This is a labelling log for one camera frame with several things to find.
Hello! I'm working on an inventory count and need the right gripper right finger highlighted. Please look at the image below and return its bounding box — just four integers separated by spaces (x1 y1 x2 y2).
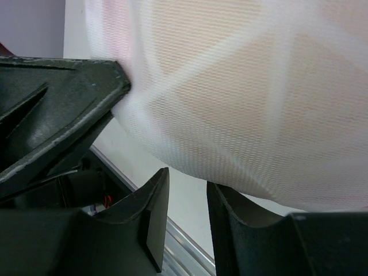
206 183 367 275

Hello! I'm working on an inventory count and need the aluminium front rail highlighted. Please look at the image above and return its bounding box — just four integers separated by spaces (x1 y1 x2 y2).
160 218 216 276

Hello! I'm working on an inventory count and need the white mesh laundry bag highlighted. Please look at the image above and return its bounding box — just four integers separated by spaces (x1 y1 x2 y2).
86 1 367 211

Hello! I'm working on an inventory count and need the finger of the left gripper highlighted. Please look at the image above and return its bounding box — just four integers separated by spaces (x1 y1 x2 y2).
1 56 131 198

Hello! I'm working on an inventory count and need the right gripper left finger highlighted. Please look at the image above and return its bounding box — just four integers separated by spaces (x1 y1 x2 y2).
1 168 170 275

